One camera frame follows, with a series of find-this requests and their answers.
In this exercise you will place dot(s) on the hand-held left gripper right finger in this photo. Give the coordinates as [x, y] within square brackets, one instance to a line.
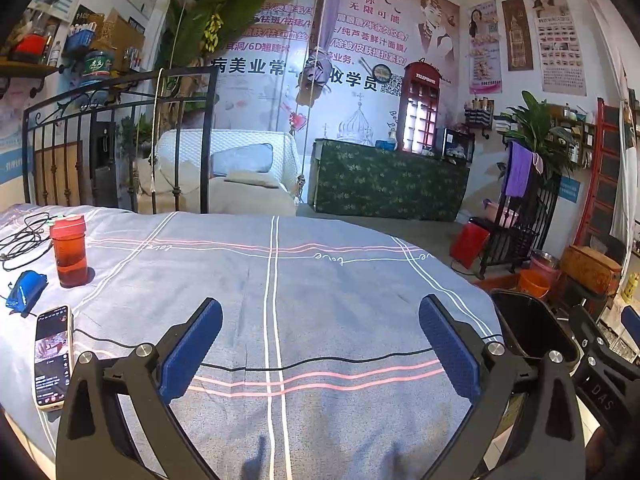
[450, 345]

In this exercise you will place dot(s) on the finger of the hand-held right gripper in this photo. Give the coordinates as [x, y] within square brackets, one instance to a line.
[631, 322]
[600, 390]

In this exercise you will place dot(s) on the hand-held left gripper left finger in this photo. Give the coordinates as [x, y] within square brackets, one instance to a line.
[192, 345]

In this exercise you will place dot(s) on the black trash bin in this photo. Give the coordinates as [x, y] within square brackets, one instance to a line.
[530, 325]

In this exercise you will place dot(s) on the orange cushioned stool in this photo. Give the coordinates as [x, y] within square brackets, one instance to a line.
[590, 267]

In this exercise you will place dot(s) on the pink bucket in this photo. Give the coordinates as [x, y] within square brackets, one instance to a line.
[545, 265]

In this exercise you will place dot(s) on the orange bucket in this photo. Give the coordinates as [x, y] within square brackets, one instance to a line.
[532, 282]

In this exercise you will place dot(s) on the black iron rack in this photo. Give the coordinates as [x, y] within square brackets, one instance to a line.
[495, 250]

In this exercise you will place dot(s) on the white hanging cloth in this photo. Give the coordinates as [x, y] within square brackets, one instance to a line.
[622, 185]

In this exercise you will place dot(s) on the striped grey bed sheet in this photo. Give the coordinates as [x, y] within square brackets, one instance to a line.
[325, 285]

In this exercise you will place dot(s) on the smartphone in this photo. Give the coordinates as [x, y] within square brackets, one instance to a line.
[52, 360]

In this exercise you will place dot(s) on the pink basin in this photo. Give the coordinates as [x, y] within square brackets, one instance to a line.
[500, 212]

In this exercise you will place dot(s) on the red drink bottle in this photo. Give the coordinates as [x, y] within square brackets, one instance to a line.
[70, 255]

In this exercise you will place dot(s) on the beige cushion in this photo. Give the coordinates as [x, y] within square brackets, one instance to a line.
[250, 200]

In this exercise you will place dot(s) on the red ladder shelf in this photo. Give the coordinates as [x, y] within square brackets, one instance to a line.
[591, 160]

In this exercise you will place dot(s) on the small blue device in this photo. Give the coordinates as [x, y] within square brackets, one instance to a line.
[27, 290]

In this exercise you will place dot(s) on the green patterned counter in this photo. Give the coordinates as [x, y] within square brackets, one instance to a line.
[385, 180]

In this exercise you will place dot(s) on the purple towel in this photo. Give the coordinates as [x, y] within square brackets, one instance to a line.
[517, 170]

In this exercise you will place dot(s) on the grey blue pillow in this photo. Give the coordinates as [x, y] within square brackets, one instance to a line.
[240, 160]

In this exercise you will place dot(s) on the wooden shelf with jars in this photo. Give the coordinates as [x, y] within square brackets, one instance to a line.
[575, 135]

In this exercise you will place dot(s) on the black framed picture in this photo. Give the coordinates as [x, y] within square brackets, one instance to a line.
[457, 145]

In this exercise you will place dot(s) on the white hanging chair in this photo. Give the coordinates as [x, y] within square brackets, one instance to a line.
[180, 145]

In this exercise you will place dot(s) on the brown wooden board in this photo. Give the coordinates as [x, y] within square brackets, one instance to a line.
[57, 175]

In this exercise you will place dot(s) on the green potted plant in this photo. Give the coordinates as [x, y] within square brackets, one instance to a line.
[537, 120]

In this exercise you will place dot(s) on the red phone booth cabinet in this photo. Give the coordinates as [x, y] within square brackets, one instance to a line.
[420, 77]

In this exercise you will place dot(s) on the green paint bucket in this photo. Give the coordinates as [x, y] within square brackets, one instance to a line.
[97, 70]

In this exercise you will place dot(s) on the yellow banana bunch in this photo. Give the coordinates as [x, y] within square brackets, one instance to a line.
[214, 30]

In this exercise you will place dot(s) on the cardboard box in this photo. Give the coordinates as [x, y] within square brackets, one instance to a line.
[122, 35]

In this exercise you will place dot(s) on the blue pen holder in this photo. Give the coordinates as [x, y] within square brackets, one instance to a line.
[80, 40]

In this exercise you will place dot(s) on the red container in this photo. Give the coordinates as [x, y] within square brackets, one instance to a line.
[27, 47]

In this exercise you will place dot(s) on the purple hanging fabric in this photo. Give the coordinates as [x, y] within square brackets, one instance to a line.
[330, 10]

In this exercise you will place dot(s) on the blue wall sign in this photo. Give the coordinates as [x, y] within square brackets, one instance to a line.
[570, 189]

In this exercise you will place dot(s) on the black iron bed frame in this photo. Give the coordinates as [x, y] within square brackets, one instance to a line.
[210, 135]

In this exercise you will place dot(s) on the black bottle wall rack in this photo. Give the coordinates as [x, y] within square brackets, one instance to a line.
[479, 115]

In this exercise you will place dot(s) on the face chart wall poster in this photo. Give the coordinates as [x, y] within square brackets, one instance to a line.
[557, 45]

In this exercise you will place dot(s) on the pink wall poster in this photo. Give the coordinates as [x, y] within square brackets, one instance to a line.
[484, 55]

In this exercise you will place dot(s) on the brown tower wall poster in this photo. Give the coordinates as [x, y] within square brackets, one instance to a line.
[517, 35]

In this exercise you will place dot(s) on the wooden wall shelf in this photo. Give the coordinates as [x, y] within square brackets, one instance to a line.
[25, 69]

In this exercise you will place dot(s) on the large printed wall poster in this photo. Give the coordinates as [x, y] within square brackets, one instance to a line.
[370, 25]

